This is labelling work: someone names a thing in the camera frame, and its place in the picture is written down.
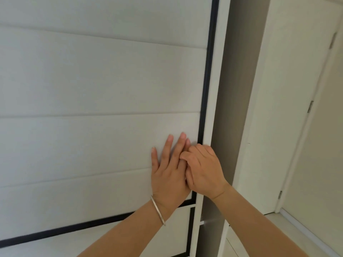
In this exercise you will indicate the person's right hand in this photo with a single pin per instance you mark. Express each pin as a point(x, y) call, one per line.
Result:
point(206, 171)

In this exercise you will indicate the person's left hand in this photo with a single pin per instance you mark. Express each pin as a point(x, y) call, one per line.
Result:
point(167, 179)

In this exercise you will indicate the person's left middle finger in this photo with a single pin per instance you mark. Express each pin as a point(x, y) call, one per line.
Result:
point(179, 145)

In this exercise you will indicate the person's left little finger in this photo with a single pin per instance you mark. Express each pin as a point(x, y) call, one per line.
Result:
point(154, 159)

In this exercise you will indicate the person's right thumb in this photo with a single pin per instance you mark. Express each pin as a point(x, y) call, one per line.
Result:
point(189, 177)

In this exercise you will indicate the person's right forearm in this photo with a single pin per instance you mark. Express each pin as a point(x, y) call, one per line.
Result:
point(254, 227)

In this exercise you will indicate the person's left forearm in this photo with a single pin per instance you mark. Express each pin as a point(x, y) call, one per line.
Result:
point(128, 234)

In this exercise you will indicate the short black trim strip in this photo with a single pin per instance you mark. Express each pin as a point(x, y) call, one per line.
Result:
point(191, 232)

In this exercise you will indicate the large white padded panel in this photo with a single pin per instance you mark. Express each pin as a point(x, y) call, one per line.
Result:
point(93, 104)

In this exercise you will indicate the silver door hinge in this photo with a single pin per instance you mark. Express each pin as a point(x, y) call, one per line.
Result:
point(332, 40)
point(310, 107)
point(279, 194)

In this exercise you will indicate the small white padded panel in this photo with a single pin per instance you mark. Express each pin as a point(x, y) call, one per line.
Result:
point(107, 238)

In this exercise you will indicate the white door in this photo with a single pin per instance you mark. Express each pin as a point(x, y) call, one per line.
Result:
point(289, 90)

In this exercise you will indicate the white upright frame post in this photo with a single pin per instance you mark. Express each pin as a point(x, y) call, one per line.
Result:
point(218, 64)

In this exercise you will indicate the white door frame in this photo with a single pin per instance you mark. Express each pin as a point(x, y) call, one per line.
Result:
point(313, 131)

